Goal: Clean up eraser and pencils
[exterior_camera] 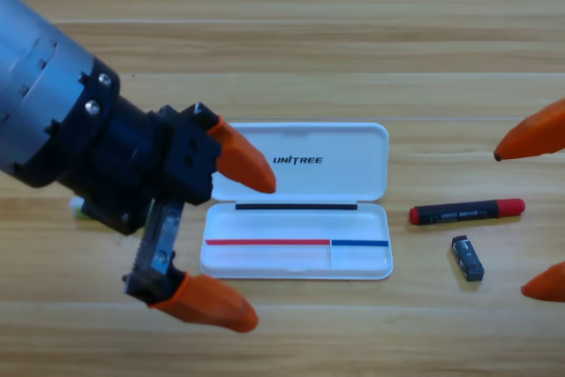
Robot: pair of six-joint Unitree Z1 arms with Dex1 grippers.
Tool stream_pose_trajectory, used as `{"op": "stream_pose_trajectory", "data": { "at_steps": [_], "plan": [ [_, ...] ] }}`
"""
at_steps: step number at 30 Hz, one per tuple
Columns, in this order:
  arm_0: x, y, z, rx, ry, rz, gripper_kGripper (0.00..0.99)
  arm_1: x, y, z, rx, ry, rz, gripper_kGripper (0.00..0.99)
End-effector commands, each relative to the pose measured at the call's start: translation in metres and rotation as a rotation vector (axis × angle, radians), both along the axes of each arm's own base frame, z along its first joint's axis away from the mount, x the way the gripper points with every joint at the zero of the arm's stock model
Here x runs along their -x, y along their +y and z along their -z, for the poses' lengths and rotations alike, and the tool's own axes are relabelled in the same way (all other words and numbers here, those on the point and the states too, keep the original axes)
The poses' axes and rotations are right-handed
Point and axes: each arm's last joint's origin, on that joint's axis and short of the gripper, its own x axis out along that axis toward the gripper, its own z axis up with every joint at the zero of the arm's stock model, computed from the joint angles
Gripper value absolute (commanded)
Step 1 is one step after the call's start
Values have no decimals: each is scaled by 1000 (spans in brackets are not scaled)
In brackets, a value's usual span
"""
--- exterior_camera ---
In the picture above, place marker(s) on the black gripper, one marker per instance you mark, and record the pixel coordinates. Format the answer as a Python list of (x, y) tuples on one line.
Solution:
[(128, 152)]

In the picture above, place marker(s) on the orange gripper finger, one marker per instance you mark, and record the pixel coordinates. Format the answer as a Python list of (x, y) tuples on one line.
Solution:
[(549, 286), (538, 136), (212, 304)]

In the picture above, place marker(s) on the small black sharpener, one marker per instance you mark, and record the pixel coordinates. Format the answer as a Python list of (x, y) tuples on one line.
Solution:
[(468, 260)]

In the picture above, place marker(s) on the white Unitree pencil case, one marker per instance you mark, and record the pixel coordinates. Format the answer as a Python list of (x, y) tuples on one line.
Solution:
[(309, 222)]

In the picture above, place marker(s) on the red and black marker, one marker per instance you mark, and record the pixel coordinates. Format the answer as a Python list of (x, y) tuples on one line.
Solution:
[(463, 212)]

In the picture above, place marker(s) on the green highlighter pen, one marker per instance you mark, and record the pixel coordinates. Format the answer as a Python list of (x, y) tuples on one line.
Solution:
[(77, 210)]

